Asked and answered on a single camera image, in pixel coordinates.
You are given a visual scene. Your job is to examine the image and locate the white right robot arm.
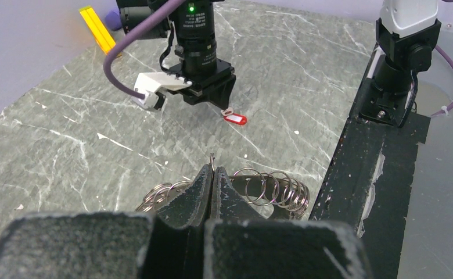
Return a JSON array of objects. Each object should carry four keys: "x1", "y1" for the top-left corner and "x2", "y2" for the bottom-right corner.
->
[{"x1": 103, "y1": 1, "x2": 441, "y2": 128}]

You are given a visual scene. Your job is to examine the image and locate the metal disc with keyrings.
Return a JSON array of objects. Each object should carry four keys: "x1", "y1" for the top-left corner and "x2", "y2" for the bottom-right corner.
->
[{"x1": 136, "y1": 157, "x2": 310, "y2": 227}]

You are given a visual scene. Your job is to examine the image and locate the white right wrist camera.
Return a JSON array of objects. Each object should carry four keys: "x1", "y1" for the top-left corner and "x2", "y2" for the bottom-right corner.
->
[{"x1": 132, "y1": 72, "x2": 192, "y2": 112}]

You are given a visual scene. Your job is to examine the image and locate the yellow block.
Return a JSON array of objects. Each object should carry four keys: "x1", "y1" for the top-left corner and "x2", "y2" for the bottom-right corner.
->
[{"x1": 79, "y1": 6, "x2": 116, "y2": 55}]

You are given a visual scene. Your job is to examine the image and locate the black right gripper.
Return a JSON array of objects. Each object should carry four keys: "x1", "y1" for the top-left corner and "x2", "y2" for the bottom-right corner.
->
[{"x1": 170, "y1": 59, "x2": 236, "y2": 110}]

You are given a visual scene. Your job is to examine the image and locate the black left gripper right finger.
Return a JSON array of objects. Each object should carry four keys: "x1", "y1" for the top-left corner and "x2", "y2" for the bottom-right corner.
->
[{"x1": 203, "y1": 166, "x2": 372, "y2": 279}]

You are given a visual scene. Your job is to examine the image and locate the red tag key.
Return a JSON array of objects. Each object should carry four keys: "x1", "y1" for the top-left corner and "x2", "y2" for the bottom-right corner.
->
[{"x1": 221, "y1": 108, "x2": 248, "y2": 126}]

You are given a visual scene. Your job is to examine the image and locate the purple cylinder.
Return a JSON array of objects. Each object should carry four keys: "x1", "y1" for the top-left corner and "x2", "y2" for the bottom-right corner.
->
[{"x1": 104, "y1": 9, "x2": 122, "y2": 31}]

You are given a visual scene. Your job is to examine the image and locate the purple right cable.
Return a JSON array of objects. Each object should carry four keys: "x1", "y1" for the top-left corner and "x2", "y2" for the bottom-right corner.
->
[{"x1": 102, "y1": 0, "x2": 453, "y2": 118}]

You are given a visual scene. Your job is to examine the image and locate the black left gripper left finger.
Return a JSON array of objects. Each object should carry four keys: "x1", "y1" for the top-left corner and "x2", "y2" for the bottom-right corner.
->
[{"x1": 0, "y1": 164, "x2": 213, "y2": 278}]

